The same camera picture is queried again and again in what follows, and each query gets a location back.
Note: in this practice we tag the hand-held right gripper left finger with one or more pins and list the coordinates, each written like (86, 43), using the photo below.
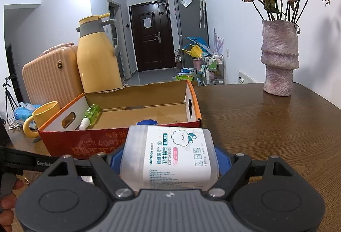
(114, 161)

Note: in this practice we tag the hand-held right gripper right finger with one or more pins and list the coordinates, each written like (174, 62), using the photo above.
(222, 158)

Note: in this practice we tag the red cardboard box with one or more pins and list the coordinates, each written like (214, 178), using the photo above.
(80, 141)

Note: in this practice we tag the blue gear-shaped lid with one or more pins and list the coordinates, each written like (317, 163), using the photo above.
(146, 122)

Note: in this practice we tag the white cotton swab box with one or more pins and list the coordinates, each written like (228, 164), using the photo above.
(170, 157)

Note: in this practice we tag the green spray bottle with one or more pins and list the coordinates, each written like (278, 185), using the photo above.
(90, 114)

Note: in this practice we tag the person's left hand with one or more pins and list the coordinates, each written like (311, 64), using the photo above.
(8, 201)

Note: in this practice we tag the blue tissue pack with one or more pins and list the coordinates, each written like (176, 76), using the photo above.
(25, 114)

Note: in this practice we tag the yellow mug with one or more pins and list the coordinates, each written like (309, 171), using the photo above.
(45, 117)

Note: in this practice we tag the black tripod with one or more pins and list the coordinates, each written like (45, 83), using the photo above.
(9, 98)

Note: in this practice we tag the peach ribbed suitcase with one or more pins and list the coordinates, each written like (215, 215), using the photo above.
(48, 77)

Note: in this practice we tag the yellow thermos jug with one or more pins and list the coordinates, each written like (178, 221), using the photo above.
(97, 61)

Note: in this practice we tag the pink textured vase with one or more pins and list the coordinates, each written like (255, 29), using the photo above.
(279, 61)

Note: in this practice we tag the purple coral decoration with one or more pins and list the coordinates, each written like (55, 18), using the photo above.
(218, 42)

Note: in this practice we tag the grey side door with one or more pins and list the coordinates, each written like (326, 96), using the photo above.
(116, 34)

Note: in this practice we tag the dark brown entrance door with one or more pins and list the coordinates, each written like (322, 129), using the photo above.
(151, 37)

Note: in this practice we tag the grey refrigerator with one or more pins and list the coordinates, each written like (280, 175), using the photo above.
(190, 24)

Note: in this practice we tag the hanging folded umbrella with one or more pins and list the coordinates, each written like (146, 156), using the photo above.
(202, 9)

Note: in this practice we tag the white wall switch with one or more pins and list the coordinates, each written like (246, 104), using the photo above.
(227, 53)

